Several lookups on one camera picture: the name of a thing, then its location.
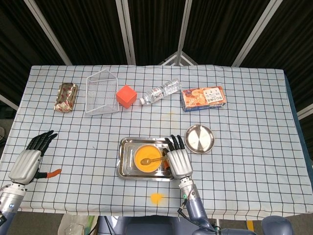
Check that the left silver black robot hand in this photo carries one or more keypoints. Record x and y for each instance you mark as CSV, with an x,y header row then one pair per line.
x,y
24,165

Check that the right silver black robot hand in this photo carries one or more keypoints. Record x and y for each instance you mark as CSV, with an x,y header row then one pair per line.
x,y
179,164

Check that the small metal spoon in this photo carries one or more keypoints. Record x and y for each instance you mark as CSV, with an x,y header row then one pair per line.
x,y
146,160

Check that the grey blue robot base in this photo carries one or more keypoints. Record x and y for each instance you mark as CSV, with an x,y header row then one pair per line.
x,y
151,226

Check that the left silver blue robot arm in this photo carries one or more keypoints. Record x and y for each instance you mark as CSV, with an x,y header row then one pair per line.
x,y
9,200

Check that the white bowl of orange powder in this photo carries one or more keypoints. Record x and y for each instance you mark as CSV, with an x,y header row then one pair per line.
x,y
146,151

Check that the rectangular steel tray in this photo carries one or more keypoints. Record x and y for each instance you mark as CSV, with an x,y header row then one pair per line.
x,y
122,171

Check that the blue checkered tablecloth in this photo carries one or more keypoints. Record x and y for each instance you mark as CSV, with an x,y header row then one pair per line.
x,y
97,147

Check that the round steel plate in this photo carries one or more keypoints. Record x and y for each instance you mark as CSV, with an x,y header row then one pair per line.
x,y
199,139

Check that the orange blue food box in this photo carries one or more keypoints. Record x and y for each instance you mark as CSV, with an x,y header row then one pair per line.
x,y
203,99

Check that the clear plastic water bottle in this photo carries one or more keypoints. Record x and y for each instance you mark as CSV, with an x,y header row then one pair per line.
x,y
159,92

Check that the clear plastic bag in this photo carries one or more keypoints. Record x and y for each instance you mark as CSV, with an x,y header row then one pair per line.
x,y
73,225

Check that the gold snack packet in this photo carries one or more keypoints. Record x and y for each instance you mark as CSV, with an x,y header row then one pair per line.
x,y
66,98

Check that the orange cube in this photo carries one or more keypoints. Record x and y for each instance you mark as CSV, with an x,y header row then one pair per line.
x,y
126,96

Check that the dark folding screen white frame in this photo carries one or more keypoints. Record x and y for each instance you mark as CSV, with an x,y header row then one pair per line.
x,y
159,24

